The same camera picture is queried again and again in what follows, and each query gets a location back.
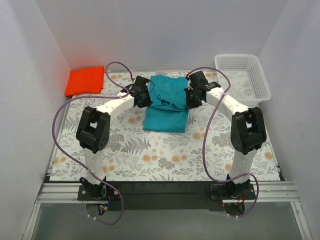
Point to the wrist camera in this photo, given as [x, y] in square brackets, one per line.
[140, 86]
[197, 80]

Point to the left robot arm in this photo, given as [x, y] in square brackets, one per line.
[93, 131]

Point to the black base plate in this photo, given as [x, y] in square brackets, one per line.
[177, 195]

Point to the folded orange t shirt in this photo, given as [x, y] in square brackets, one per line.
[88, 80]

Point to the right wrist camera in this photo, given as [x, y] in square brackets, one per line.
[197, 80]

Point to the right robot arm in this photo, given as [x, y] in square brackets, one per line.
[247, 133]

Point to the white plastic basket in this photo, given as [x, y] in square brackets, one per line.
[249, 85]

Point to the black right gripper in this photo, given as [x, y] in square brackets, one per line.
[189, 98]

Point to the aluminium frame rail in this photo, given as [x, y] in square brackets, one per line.
[58, 193]

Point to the teal t shirt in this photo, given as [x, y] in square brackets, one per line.
[168, 111]

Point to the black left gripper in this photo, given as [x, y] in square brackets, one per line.
[145, 97]

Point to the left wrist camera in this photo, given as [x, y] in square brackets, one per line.
[140, 86]

